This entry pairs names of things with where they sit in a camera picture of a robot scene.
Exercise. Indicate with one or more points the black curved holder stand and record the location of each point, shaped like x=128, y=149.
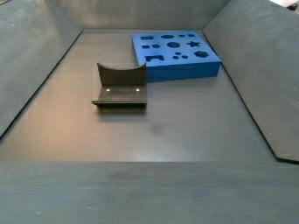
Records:
x=123, y=86

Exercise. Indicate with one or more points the blue shape sorter box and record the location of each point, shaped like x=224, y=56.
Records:
x=175, y=55

